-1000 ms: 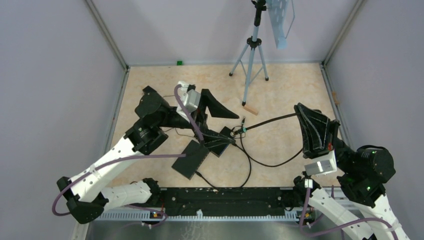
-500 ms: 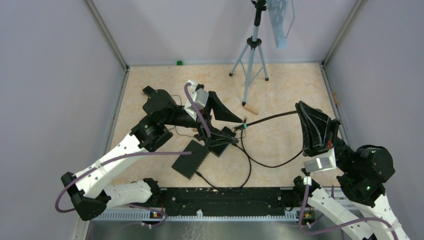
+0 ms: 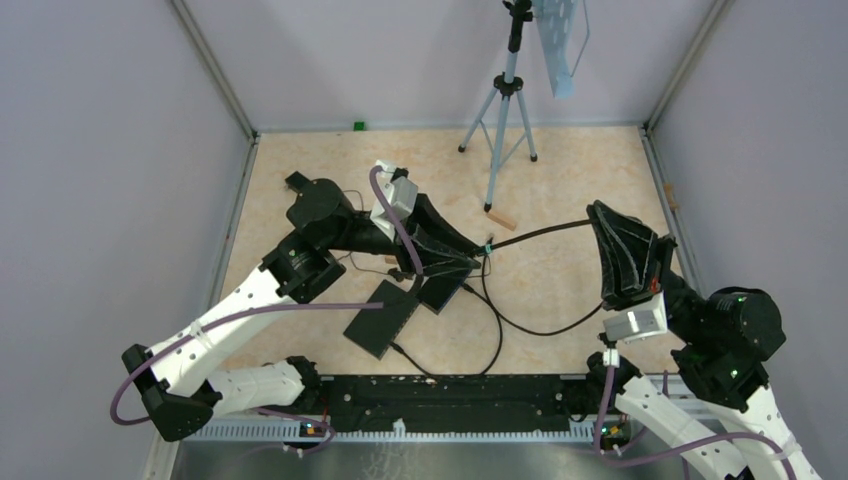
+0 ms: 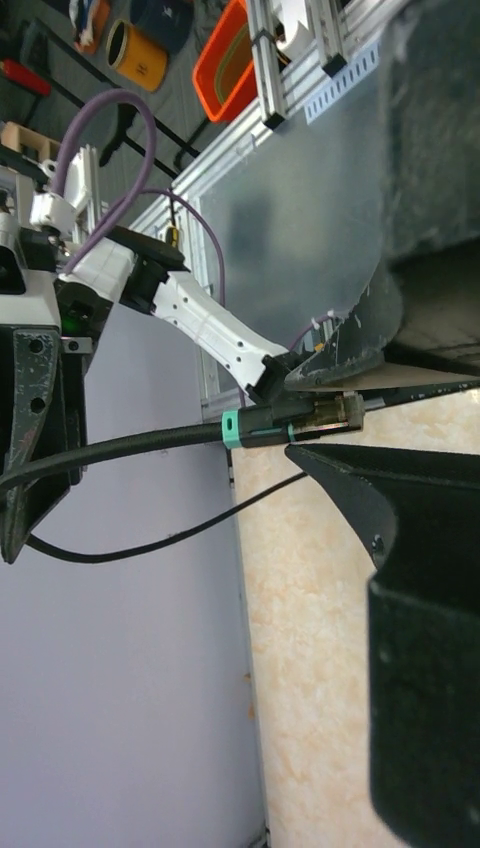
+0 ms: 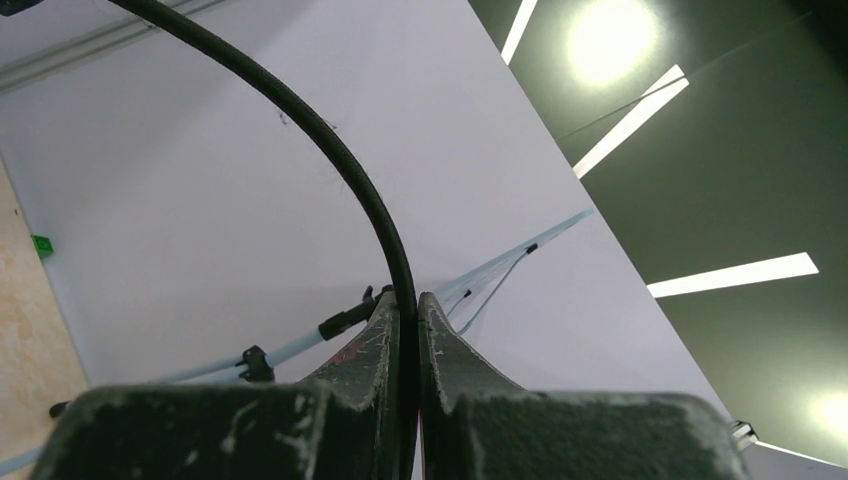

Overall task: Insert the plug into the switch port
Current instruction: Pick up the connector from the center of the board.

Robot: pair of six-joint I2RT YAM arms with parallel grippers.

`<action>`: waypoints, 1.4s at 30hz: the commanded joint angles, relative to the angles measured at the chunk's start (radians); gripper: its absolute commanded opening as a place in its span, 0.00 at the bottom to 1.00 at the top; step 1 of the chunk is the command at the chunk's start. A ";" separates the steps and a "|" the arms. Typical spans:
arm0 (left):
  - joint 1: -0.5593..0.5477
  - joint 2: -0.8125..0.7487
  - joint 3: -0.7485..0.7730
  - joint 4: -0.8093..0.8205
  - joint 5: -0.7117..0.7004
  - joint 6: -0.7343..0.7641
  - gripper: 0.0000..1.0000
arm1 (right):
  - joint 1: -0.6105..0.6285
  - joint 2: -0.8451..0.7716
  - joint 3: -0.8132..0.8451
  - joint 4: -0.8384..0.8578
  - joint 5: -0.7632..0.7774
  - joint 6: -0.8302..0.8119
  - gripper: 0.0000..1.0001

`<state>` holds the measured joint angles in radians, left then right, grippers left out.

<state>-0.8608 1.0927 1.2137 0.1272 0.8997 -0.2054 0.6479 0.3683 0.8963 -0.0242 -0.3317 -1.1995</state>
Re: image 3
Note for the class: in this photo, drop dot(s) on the perforated white panel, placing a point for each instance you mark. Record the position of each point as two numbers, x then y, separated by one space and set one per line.
564 31

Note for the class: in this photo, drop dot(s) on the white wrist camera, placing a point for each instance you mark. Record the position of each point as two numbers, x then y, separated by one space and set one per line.
641 321
399 192

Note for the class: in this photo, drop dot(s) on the long wooden block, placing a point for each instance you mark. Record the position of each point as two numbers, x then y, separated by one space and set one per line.
502 219

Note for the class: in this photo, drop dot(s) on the silver camera tripod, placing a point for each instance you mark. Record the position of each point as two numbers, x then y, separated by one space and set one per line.
506 86

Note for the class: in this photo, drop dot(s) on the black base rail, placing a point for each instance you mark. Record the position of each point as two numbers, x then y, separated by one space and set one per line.
457 404

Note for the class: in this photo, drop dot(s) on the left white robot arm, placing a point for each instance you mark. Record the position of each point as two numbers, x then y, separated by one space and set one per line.
180 380

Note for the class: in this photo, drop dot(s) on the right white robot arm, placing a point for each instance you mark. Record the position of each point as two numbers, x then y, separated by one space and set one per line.
727 338

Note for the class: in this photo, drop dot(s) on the black power adapter with cord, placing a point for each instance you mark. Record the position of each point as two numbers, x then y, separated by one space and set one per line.
318 209

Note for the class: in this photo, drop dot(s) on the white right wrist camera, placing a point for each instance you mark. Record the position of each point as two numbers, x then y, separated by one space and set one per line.
641 321

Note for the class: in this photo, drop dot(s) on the black network switch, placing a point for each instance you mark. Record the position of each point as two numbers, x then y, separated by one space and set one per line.
437 291
375 330

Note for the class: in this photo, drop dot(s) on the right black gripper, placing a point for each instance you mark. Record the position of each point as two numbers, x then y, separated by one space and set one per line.
628 255

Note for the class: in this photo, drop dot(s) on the wooden block on frame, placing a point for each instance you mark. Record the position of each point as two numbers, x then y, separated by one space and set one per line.
670 198

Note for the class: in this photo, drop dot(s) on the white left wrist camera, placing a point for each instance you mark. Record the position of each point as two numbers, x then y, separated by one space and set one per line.
399 192

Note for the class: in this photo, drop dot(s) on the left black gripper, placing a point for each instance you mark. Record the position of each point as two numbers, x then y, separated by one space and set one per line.
436 229

